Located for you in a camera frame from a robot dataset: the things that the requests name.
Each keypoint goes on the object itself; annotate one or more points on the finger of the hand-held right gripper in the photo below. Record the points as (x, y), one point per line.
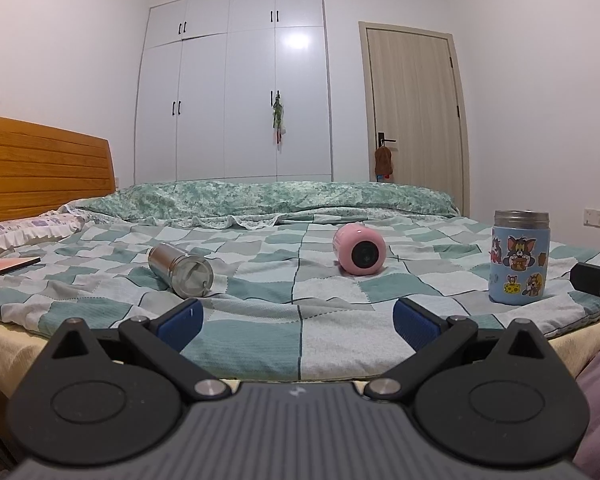
(597, 280)

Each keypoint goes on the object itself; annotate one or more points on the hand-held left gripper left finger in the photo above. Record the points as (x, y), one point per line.
(182, 324)

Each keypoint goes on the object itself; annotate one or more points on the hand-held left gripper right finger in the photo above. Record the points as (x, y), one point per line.
(414, 324)

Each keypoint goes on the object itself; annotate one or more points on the stainless steel cup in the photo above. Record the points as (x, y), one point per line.
(177, 267)

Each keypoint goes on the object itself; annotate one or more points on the pink round bottle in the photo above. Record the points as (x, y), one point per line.
(355, 250)

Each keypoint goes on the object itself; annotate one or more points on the blue cartoon cup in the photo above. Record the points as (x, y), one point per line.
(519, 260)

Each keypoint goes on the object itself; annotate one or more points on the green checkered blanket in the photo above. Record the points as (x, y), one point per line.
(280, 290)

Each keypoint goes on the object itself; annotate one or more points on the green floral duvet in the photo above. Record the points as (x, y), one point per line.
(260, 200)

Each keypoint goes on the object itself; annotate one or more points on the beige mattress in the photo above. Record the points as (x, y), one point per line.
(5, 345)

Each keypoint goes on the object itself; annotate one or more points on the red notebook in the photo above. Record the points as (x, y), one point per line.
(5, 267)

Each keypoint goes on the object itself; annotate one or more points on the purple floral pillow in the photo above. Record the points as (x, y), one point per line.
(15, 230)

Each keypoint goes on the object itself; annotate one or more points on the wooden headboard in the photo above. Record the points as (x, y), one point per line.
(40, 170)

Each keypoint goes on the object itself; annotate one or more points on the beige wooden door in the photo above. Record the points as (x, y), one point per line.
(415, 110)

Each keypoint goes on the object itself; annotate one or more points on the green hanging ornament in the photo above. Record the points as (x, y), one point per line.
(278, 117)

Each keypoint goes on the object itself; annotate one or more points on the white wardrobe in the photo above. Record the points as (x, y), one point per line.
(230, 95)

